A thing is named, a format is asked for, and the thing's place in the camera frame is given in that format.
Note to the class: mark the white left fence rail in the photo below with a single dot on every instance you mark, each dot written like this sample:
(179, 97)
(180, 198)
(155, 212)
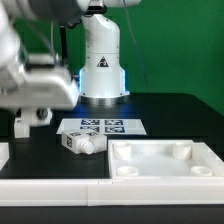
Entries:
(4, 154)

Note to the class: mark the white square tabletop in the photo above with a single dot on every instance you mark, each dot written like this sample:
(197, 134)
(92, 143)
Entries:
(162, 158)

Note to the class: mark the white tag sheet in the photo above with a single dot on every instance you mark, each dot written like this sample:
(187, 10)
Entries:
(104, 126)

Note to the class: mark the white fence rail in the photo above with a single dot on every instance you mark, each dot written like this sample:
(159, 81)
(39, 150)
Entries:
(4, 154)
(111, 192)

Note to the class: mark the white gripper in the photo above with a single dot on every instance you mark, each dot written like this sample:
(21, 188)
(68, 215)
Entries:
(43, 88)

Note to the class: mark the white front fence rail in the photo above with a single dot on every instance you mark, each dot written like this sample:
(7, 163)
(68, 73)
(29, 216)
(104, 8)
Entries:
(111, 192)

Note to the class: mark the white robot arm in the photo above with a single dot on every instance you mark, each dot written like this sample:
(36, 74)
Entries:
(100, 78)

